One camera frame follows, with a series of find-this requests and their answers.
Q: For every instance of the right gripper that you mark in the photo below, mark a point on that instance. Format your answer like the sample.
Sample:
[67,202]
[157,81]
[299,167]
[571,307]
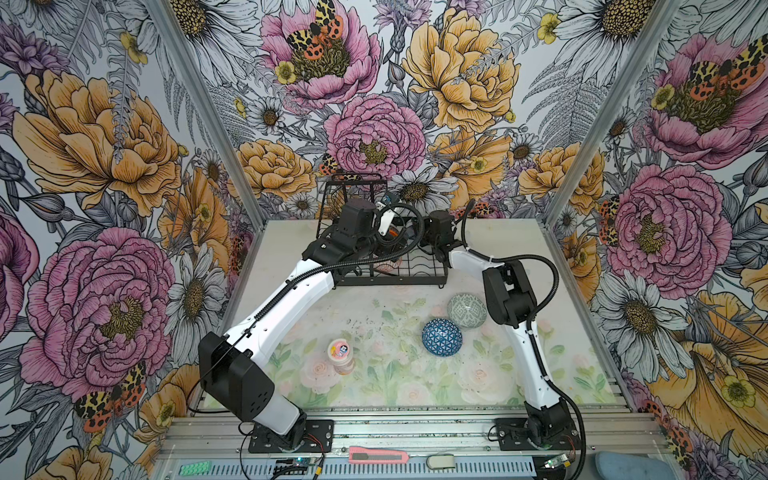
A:
[426,220]

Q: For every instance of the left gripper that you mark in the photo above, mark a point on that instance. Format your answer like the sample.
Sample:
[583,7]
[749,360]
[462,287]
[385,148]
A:
[389,241]

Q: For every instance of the black wire dish rack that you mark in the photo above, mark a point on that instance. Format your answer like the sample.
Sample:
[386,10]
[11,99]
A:
[415,268]

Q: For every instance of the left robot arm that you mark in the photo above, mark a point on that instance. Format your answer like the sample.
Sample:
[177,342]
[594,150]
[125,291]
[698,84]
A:
[232,365]

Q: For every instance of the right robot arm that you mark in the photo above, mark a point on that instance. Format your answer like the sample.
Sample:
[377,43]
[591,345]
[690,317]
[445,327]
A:
[512,304]

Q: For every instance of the green patterned ceramic bowl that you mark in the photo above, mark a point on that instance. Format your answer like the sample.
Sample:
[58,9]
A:
[467,311]

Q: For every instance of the dark blue patterned bowl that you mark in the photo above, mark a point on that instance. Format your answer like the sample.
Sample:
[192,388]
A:
[442,337]

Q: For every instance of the pink lidded small jar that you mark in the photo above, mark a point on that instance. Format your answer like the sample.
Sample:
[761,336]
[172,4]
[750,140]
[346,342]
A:
[341,356]

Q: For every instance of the pink utility knife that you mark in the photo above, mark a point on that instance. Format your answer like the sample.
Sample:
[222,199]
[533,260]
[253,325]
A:
[371,456]

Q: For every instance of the grey oval object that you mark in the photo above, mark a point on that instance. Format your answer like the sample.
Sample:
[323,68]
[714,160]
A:
[441,462]

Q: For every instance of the blue cloth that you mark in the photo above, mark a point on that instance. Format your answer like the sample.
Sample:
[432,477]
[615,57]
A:
[616,466]

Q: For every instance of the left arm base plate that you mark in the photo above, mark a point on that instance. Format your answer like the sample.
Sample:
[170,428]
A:
[309,436]

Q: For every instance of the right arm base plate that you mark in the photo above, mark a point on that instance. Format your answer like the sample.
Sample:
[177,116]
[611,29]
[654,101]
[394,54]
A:
[513,434]

